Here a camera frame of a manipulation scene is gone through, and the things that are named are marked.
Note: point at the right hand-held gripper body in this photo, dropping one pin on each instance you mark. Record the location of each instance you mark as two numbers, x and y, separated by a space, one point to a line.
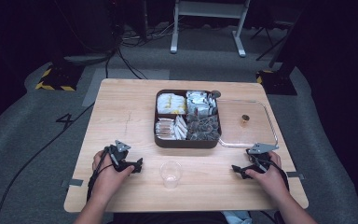
259 157

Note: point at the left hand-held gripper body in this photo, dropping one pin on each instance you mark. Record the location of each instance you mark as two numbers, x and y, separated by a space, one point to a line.
119 157

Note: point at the person's left hand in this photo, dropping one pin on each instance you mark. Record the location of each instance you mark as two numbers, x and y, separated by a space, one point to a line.
109 177

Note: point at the person's right hand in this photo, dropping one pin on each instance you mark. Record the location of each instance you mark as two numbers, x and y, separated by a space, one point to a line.
270 180

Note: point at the clear plastic lid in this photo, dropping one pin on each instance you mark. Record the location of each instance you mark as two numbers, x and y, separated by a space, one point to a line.
254 133

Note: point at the clear plastic cup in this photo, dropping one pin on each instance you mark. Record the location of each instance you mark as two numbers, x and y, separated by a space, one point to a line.
171 174

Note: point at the grey tape strip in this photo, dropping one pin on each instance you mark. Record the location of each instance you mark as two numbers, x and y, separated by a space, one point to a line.
75 182
295 175

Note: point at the light blue cloth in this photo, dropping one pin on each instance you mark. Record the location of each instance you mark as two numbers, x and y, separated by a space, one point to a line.
237 217

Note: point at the pile of white stick packets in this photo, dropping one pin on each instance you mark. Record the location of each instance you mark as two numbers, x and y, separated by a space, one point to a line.
171 128

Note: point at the brown compartment box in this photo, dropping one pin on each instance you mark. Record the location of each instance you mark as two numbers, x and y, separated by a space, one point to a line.
183 143

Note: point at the pile of dark grey packets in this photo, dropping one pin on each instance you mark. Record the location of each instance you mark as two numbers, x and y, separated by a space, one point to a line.
203 128

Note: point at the person's dark clothing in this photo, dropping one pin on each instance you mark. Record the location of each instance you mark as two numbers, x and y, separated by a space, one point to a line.
167 218

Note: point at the pile of white yellow packets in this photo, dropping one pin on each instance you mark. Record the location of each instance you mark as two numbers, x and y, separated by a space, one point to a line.
171 103

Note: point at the pile of silver packets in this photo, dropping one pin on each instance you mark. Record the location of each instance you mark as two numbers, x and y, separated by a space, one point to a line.
199 102

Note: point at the black yellow striped stand base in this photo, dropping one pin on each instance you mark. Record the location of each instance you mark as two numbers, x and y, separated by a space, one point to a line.
60 77
276 82

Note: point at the round grey capsule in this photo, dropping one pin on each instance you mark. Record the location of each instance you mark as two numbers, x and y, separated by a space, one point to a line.
215 93

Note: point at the black tripod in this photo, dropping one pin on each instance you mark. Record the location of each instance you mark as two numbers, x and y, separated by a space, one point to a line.
268 40

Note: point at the white desk frame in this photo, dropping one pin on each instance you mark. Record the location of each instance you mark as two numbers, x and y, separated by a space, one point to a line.
211 9

